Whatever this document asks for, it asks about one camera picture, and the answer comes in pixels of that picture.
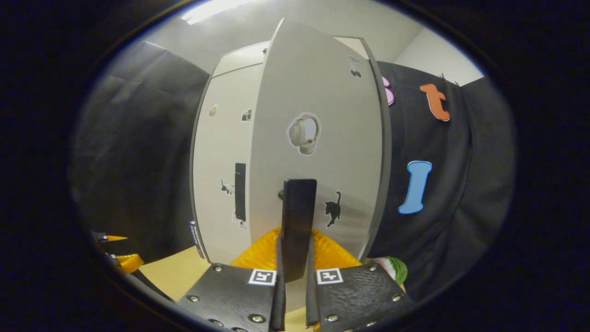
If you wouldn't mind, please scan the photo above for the beige door with camera sticker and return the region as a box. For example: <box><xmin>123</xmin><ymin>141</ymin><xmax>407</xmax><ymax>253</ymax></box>
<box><xmin>193</xmin><ymin>62</ymin><xmax>263</xmax><ymax>266</ymax></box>

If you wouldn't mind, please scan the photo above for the watermelon slice toy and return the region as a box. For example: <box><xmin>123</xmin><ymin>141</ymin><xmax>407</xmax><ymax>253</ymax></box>
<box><xmin>371</xmin><ymin>257</ymin><xmax>408</xmax><ymax>284</ymax></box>

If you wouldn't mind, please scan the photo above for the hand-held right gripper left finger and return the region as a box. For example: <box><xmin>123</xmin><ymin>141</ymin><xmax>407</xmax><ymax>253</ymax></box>
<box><xmin>177</xmin><ymin>227</ymin><xmax>287</xmax><ymax>332</ymax></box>

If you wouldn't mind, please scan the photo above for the blue and white box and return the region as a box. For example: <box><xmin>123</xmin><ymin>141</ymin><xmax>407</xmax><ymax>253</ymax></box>
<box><xmin>189</xmin><ymin>220</ymin><xmax>208</xmax><ymax>260</ymax></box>

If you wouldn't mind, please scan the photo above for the ceiling light panel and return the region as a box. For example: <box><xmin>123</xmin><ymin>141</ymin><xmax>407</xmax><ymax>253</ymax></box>
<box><xmin>181</xmin><ymin>0</ymin><xmax>259</xmax><ymax>26</ymax></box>

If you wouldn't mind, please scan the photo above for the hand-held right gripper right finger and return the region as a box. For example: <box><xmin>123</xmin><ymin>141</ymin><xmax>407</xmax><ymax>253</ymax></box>
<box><xmin>306</xmin><ymin>231</ymin><xmax>415</xmax><ymax>331</ymax></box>

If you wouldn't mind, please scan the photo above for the beige double-door shoe cabinet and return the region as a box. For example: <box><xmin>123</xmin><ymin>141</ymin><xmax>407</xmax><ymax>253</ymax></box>
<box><xmin>190</xmin><ymin>18</ymin><xmax>392</xmax><ymax>314</ymax></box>

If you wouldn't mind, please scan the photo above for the beige door with headphone sticker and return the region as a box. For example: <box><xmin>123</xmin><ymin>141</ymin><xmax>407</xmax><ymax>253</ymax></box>
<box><xmin>249</xmin><ymin>18</ymin><xmax>384</xmax><ymax>314</ymax></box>

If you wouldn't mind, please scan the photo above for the black backdrop cloth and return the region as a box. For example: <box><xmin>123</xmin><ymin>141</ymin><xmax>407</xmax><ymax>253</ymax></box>
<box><xmin>69</xmin><ymin>41</ymin><xmax>517</xmax><ymax>300</ymax></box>

